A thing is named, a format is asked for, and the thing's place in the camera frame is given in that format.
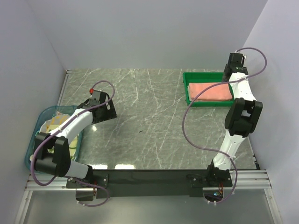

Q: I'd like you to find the salmon pink towel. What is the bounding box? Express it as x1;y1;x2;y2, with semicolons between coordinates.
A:
188;83;233;101

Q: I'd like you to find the yellow green patterned towel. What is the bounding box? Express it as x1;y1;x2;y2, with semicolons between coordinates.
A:
35;112;79;161

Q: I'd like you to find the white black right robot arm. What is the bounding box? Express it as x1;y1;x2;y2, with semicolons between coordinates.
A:
206;53;263;187

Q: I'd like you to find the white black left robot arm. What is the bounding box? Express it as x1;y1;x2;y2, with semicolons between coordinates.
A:
30;90;117;188

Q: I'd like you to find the teal plastic basket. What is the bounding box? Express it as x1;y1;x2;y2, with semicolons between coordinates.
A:
24;105;83;170

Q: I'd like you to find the green plastic tray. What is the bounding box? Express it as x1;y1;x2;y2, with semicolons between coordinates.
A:
183;72;235;107

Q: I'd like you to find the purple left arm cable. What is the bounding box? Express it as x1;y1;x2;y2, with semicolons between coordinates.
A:
29;80;115;207

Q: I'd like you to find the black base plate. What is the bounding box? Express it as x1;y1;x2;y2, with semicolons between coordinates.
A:
65;169;234;201

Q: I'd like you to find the aluminium mounting rail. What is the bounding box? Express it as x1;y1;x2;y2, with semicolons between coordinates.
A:
25;169;273;191

